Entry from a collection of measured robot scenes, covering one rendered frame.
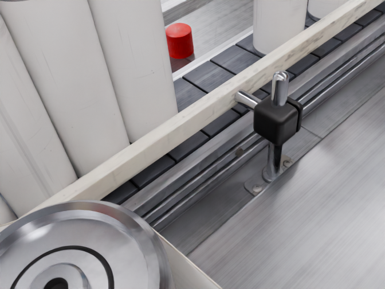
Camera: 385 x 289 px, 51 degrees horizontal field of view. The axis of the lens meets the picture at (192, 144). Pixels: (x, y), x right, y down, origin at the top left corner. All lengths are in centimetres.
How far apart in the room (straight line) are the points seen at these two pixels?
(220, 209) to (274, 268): 10
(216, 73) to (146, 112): 12
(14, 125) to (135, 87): 9
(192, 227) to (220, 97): 11
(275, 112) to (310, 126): 13
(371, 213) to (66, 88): 22
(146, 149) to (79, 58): 9
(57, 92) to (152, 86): 7
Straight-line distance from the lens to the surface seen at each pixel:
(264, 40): 42
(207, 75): 41
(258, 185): 37
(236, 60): 43
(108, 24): 28
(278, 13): 40
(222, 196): 37
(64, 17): 25
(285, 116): 31
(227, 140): 35
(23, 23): 25
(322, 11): 49
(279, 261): 28
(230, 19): 60
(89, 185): 29
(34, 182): 28
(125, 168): 30
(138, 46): 28
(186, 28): 52
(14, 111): 25
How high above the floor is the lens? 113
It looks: 46 degrees down
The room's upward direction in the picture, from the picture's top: 8 degrees counter-clockwise
